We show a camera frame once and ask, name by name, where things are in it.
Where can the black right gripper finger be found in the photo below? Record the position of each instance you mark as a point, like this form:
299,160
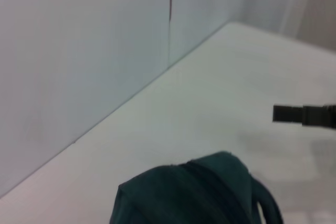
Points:
288,113

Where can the dark teal insulated lunch bag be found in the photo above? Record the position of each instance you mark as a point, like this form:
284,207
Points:
189,195

